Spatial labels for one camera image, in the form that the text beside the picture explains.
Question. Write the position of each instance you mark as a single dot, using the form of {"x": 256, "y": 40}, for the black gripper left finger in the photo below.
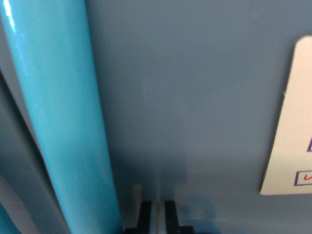
{"x": 145, "y": 217}

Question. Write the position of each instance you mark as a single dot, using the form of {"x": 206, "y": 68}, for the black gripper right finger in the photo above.
{"x": 171, "y": 217}

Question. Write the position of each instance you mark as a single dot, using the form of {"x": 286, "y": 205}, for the cream grocery checklist card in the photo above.
{"x": 295, "y": 122}

